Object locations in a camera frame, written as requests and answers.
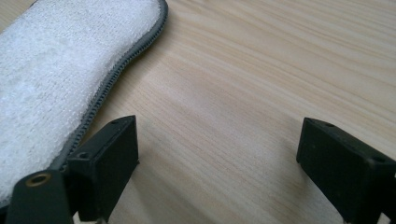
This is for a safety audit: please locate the white towel with grey edge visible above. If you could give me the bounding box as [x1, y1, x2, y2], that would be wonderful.
[0, 0, 169, 209]

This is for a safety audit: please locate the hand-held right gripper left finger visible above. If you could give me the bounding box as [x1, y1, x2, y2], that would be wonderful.
[64, 115, 140, 223]

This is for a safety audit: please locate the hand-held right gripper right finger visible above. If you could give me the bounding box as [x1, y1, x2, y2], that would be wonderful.
[295, 117, 396, 224]

